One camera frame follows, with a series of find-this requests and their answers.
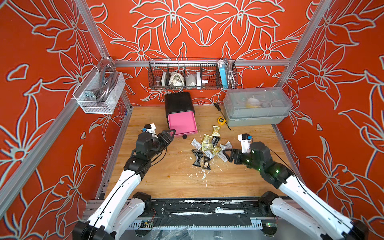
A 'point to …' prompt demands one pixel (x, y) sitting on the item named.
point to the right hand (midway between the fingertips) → (224, 152)
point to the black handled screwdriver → (218, 107)
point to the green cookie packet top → (216, 131)
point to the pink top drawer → (184, 123)
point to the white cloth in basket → (176, 80)
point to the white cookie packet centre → (209, 154)
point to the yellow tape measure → (221, 121)
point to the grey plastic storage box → (257, 106)
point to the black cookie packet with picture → (206, 160)
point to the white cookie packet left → (196, 144)
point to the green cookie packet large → (206, 146)
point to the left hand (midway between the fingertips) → (174, 132)
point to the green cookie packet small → (216, 150)
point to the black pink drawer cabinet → (179, 106)
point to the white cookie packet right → (227, 146)
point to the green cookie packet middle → (207, 139)
